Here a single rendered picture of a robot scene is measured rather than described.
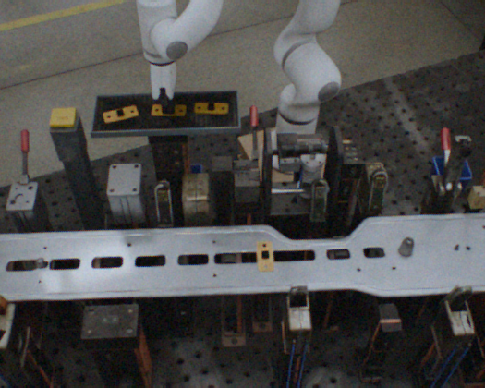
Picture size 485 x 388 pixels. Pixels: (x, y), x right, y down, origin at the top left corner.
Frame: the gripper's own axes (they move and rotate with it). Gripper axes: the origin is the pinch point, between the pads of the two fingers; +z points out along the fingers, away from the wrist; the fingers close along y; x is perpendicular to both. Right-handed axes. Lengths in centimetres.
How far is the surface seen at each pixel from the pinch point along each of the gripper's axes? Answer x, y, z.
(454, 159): 69, 14, 2
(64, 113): -26.4, 1.6, 2.5
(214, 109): 11.4, -0.7, 2.2
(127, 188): -8.1, 21.5, 7.5
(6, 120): -107, -111, 118
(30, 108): -97, -121, 118
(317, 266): 37, 34, 19
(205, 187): 10.1, 17.7, 10.6
